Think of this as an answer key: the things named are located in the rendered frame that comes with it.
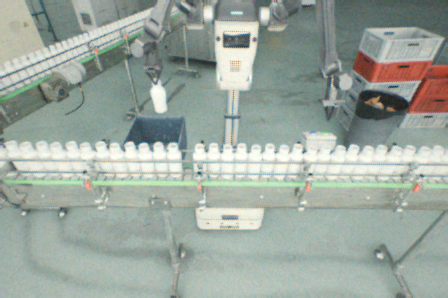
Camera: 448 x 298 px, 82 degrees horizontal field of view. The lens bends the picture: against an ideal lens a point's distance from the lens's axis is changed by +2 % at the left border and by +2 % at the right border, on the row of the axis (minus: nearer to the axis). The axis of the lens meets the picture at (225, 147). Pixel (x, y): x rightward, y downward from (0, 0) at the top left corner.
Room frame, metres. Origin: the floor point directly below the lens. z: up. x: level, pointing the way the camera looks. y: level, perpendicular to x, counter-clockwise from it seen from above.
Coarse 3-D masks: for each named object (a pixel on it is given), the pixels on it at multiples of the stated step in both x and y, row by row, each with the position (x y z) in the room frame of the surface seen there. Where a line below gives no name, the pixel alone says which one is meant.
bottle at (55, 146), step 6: (54, 144) 0.82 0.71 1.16; (60, 144) 0.82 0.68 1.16; (54, 150) 0.79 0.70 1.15; (60, 150) 0.80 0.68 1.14; (66, 150) 0.82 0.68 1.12; (54, 156) 0.78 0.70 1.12; (60, 156) 0.78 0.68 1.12; (66, 156) 0.80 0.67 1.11; (60, 162) 0.78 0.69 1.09; (66, 162) 0.79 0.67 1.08; (60, 168) 0.78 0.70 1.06; (66, 168) 0.78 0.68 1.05; (72, 168) 0.80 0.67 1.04; (66, 174) 0.78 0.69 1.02; (72, 174) 0.79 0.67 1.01
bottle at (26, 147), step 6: (24, 144) 0.81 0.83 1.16; (30, 144) 0.81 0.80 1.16; (24, 150) 0.79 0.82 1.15; (30, 150) 0.80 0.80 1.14; (36, 150) 0.81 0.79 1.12; (24, 156) 0.78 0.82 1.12; (30, 156) 0.78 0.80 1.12; (36, 156) 0.79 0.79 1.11; (30, 162) 0.77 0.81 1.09; (36, 162) 0.78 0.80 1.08; (30, 168) 0.78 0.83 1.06; (36, 168) 0.78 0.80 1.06; (42, 168) 0.79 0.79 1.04; (36, 174) 0.77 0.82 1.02; (42, 174) 0.78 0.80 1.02
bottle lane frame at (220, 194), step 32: (32, 192) 0.75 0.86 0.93; (64, 192) 0.75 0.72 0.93; (128, 192) 0.76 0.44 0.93; (160, 192) 0.77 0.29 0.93; (192, 192) 0.77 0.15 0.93; (224, 192) 0.77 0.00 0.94; (256, 192) 0.78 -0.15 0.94; (288, 192) 0.78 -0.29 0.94; (320, 192) 0.78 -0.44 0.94; (352, 192) 0.79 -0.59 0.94; (384, 192) 0.79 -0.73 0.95; (416, 192) 0.80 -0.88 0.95
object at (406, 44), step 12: (372, 36) 2.81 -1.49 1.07; (384, 36) 3.00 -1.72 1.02; (396, 36) 3.03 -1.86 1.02; (408, 36) 3.05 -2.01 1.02; (420, 36) 2.94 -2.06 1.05; (432, 36) 2.80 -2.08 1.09; (360, 48) 2.93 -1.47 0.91; (372, 48) 2.75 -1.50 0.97; (384, 48) 2.59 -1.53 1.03; (396, 48) 2.61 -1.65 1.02; (408, 48) 2.63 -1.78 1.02; (420, 48) 2.65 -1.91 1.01; (432, 48) 2.67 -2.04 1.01; (384, 60) 2.59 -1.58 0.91; (396, 60) 2.61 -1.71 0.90; (408, 60) 2.63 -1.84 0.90; (420, 60) 2.65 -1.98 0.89
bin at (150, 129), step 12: (144, 120) 1.38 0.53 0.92; (156, 120) 1.38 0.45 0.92; (168, 120) 1.38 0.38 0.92; (180, 120) 1.38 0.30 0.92; (132, 132) 1.25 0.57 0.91; (144, 132) 1.38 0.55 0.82; (156, 132) 1.38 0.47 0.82; (168, 132) 1.38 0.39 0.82; (180, 132) 1.21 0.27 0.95; (168, 144) 1.36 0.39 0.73; (180, 144) 1.15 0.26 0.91
